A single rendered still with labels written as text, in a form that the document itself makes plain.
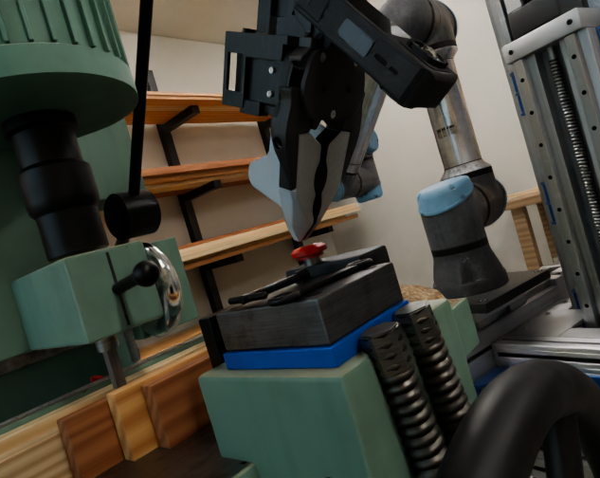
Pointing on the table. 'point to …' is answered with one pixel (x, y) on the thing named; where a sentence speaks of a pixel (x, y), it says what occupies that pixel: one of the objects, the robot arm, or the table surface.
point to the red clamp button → (309, 251)
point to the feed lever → (117, 218)
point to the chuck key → (272, 287)
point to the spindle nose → (56, 182)
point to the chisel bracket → (84, 300)
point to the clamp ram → (213, 338)
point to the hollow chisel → (115, 368)
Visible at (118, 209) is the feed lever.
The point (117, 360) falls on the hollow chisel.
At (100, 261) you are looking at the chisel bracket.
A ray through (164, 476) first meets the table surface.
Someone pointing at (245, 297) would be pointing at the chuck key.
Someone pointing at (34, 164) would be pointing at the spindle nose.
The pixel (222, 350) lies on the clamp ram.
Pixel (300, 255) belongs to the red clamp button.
